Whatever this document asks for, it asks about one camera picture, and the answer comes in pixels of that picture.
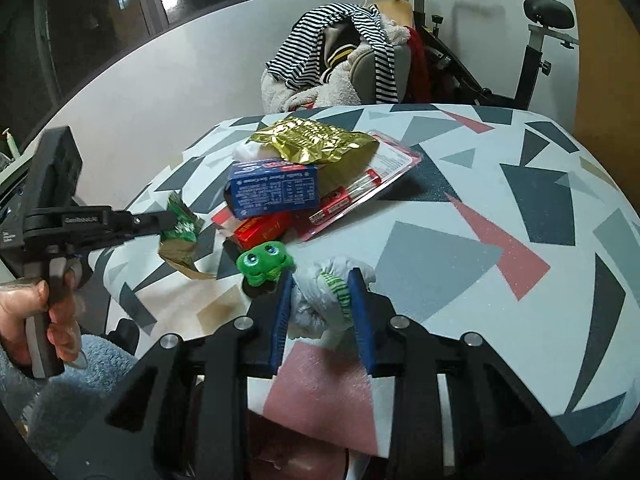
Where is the white tissue wad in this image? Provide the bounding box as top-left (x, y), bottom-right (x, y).
top-left (288, 256), bottom-right (376, 340)

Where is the green frog toy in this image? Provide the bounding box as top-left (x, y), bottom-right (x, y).
top-left (235, 240), bottom-right (295, 287)

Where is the green snack wrapper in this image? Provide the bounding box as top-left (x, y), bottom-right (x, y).
top-left (158, 192), bottom-right (214, 280)

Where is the red small box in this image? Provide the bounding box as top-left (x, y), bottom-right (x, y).
top-left (212, 206), bottom-right (293, 250)

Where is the blue cardboard box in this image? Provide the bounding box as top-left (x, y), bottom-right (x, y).
top-left (224, 158), bottom-right (320, 220)

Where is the clear blister pack red card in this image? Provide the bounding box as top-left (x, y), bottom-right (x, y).
top-left (293, 130), bottom-right (423, 242)

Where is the gold foil wrapper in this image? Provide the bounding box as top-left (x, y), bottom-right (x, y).
top-left (236, 116), bottom-right (380, 194)

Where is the person's left hand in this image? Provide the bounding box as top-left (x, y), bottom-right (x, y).
top-left (1, 261), bottom-right (84, 368)

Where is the geometric patterned tablecloth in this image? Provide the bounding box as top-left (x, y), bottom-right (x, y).
top-left (90, 105), bottom-right (639, 456)

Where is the white fluffy blanket pile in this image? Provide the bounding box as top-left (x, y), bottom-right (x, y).
top-left (260, 14), bottom-right (417, 115)

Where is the wooden chair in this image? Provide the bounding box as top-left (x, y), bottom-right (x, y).
top-left (346, 0), bottom-right (432, 104)

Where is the striped black white shirt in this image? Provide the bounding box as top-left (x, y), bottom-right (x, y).
top-left (266, 2), bottom-right (398, 103)

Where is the black exercise bike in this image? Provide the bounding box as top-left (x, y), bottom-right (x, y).
top-left (425, 0), bottom-right (579, 123)

